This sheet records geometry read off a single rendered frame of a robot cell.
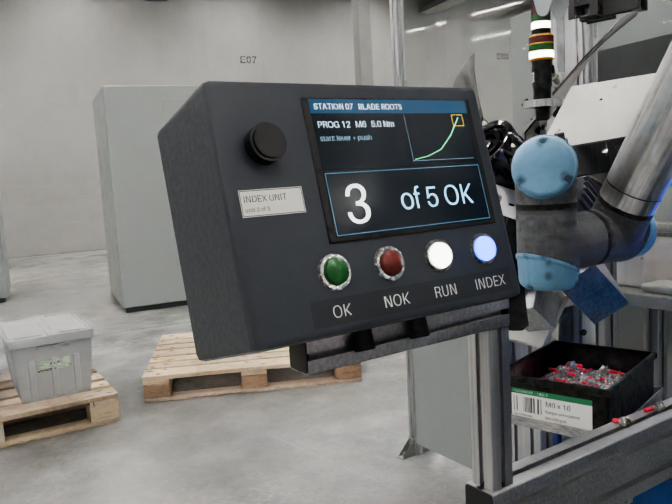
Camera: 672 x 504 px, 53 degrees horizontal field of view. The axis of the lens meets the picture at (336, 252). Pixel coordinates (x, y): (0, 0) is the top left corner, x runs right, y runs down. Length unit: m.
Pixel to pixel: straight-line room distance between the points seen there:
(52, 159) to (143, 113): 6.68
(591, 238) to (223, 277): 0.56
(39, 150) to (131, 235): 6.77
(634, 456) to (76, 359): 3.10
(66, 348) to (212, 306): 3.17
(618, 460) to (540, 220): 0.29
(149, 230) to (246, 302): 6.04
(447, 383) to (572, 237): 1.85
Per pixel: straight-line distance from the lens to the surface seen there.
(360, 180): 0.52
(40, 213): 13.06
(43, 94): 13.15
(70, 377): 3.72
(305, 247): 0.48
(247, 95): 0.49
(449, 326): 0.66
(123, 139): 6.46
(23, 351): 3.64
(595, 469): 0.86
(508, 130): 1.32
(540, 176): 0.85
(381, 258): 0.51
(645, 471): 0.94
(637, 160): 0.93
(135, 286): 6.52
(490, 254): 0.58
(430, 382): 2.76
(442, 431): 2.79
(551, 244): 0.87
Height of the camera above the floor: 1.19
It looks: 7 degrees down
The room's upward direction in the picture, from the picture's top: 3 degrees counter-clockwise
